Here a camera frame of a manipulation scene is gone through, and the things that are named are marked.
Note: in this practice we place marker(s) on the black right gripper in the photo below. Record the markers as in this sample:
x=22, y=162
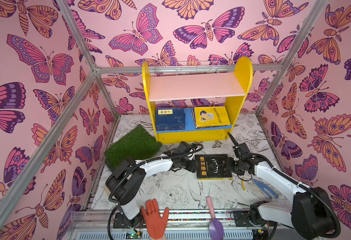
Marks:
x=233, y=163

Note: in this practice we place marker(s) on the aluminium frame post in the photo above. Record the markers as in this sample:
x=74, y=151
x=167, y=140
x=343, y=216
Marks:
x=306, y=27

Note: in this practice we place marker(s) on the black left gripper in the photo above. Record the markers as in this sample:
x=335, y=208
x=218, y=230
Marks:
x=193, y=166

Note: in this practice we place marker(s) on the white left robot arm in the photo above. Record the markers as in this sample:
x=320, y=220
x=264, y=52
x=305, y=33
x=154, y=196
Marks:
x=126, y=180

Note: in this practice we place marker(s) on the green artificial grass mat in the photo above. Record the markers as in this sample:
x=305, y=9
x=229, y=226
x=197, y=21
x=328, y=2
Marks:
x=138, y=144

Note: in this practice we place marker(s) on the red rubber glove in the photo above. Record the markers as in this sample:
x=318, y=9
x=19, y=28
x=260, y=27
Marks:
x=155, y=222

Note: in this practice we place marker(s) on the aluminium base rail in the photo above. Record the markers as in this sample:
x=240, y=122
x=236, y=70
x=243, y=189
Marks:
x=181, y=225

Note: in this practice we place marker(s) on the black notebook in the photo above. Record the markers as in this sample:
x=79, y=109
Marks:
x=212, y=167

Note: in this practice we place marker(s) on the yellow cartoon boy book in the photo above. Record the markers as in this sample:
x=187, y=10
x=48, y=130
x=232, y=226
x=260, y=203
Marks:
x=210, y=117

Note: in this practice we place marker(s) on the purple pink garden trowel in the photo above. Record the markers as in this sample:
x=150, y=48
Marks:
x=215, y=227

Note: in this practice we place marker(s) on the yellow pink blue bookshelf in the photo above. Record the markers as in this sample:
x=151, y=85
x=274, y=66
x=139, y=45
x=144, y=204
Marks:
x=204, y=90

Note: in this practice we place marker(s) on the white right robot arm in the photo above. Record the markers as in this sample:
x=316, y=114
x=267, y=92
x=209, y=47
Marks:
x=310, y=214

